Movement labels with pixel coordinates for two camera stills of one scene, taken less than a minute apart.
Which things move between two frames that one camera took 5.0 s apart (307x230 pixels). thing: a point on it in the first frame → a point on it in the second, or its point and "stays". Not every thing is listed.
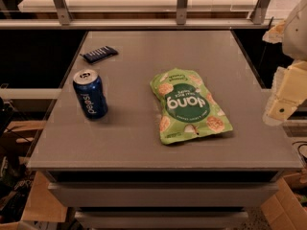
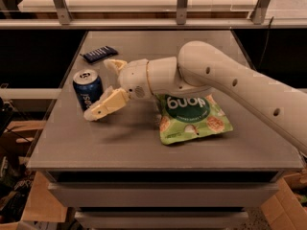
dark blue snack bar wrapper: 98,55 stays
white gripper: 296,35 → 133,78
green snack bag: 187,108 stays
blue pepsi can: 90,93 stays
